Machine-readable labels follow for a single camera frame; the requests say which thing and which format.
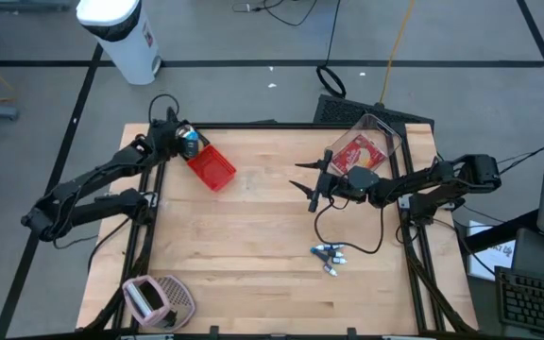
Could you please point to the red plastic mesh basket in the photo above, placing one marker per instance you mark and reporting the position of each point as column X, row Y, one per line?
column 213, row 167

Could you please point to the pink mesh desk organizer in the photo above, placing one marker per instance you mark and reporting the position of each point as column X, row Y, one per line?
column 158, row 302

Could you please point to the clear plastic bin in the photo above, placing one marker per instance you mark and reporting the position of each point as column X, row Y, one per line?
column 371, row 125

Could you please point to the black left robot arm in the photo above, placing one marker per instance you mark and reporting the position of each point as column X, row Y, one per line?
column 92, row 175

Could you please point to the dark blue marker pen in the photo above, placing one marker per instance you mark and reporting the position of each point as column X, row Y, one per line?
column 320, row 255

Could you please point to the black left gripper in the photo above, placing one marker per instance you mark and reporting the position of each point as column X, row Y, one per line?
column 168, row 137

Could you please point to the red popcorn packet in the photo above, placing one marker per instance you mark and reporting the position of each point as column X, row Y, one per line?
column 359, row 153

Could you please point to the black plastic basket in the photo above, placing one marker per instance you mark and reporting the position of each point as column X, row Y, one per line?
column 204, row 140

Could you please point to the black table clamp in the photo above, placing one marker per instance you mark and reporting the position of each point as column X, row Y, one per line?
column 351, row 332
column 213, row 330

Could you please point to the white paper sheet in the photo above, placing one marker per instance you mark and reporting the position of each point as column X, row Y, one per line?
column 494, row 260

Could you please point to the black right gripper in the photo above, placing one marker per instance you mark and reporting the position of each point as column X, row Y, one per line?
column 331, row 186

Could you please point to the black keyboard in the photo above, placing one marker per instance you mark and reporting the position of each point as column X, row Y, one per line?
column 536, row 302

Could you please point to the blue frosted toy donut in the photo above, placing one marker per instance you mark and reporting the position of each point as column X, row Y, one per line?
column 191, row 141

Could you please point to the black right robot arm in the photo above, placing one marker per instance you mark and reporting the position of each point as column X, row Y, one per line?
column 423, row 181

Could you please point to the white trash can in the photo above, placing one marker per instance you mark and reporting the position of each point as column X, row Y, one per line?
column 125, row 47

